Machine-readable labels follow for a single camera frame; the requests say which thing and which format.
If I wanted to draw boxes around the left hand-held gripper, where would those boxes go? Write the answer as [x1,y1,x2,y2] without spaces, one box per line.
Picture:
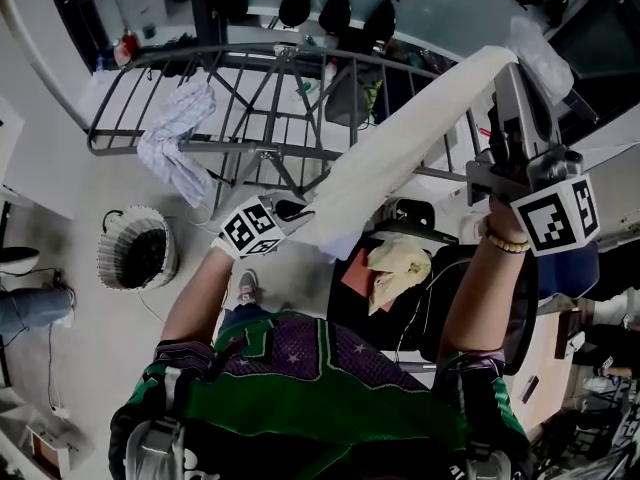
[219,195,316,260]

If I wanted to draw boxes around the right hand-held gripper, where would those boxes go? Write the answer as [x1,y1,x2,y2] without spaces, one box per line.
[464,63,601,258]

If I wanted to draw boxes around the grey metal drying rack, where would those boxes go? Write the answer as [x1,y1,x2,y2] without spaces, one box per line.
[85,42,501,204]

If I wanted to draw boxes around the cream printed T-shirt clothes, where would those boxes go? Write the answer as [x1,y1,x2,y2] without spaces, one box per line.
[289,45,521,264]

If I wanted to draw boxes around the pale blue patterned clothes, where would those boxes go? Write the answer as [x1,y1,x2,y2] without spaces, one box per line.
[135,80,219,209]

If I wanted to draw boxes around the person's right forearm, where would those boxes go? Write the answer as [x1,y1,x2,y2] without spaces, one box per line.
[437,195,531,364]

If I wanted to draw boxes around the person's left forearm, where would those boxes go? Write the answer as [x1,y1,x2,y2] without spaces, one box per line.
[159,247,236,344]

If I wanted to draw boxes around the person's left shoe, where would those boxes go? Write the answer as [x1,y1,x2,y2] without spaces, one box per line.
[237,269,261,305]

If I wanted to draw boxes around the red flat box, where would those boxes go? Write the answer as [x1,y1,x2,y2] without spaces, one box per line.
[339,247,396,314]

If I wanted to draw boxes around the dark blue shorts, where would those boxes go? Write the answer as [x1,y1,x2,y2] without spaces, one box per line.
[219,303,281,329]

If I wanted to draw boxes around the yellow crumpled cloth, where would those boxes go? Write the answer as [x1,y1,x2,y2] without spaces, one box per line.
[366,232,432,317]

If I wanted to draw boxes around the black bag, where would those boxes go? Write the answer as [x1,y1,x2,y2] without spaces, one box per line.
[324,67,381,129]

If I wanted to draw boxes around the black office chair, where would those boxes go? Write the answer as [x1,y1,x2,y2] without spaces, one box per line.
[327,217,541,374]

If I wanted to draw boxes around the blue chair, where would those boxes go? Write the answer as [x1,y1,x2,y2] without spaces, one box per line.
[537,240,601,299]

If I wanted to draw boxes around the white ribbed laundry basket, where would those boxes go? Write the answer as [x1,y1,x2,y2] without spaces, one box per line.
[96,205,180,292]

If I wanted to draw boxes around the green purple mesh jersey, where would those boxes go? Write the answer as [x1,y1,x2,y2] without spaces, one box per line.
[107,312,531,480]

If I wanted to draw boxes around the light wooden table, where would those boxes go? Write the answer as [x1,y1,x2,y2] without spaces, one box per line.
[504,307,581,434]

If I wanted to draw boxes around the white open box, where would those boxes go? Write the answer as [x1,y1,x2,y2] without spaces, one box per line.
[24,420,86,474]

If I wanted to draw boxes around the white wrist strap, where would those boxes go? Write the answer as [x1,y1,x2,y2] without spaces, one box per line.
[212,237,240,262]

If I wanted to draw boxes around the cream beaded bracelet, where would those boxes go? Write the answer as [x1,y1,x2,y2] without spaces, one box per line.
[482,217,531,255]

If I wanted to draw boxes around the black window frame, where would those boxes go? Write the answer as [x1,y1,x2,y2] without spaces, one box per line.
[42,0,226,77]

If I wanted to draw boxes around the grey harness strap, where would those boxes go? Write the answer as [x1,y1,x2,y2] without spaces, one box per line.
[124,417,186,480]

